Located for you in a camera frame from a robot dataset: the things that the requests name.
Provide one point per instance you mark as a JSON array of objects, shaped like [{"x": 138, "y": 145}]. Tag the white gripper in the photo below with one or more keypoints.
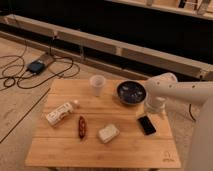
[{"x": 155, "y": 105}]

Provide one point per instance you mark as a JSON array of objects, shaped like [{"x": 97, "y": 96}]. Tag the dark red pepper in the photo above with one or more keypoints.
[{"x": 81, "y": 127}]

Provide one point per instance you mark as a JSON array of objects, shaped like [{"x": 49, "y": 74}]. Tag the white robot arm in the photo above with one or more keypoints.
[{"x": 166, "y": 85}]

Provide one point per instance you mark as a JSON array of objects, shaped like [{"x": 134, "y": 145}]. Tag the white sponge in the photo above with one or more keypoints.
[{"x": 107, "y": 133}]

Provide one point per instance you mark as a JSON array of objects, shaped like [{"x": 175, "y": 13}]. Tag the black smartphone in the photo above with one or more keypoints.
[{"x": 147, "y": 125}]

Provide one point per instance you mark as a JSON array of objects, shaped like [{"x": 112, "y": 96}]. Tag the dark bowl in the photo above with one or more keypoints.
[{"x": 131, "y": 92}]

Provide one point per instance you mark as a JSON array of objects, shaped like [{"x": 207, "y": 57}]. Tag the translucent plastic cup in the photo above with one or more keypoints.
[{"x": 97, "y": 82}]

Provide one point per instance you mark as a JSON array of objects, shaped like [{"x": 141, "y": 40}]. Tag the wooden table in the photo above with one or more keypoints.
[{"x": 60, "y": 146}]

